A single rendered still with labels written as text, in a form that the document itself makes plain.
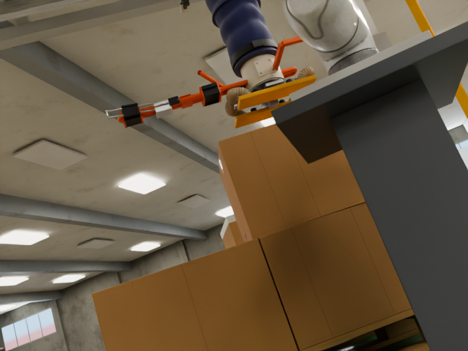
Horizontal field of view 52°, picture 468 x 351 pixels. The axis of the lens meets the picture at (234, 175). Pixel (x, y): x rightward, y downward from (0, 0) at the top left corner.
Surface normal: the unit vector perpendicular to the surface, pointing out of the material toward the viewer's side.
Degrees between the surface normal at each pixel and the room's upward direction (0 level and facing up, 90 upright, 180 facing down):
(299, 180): 90
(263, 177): 90
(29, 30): 90
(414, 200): 90
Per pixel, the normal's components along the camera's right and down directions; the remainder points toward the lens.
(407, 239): -0.30, -0.18
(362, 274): 0.07, -0.31
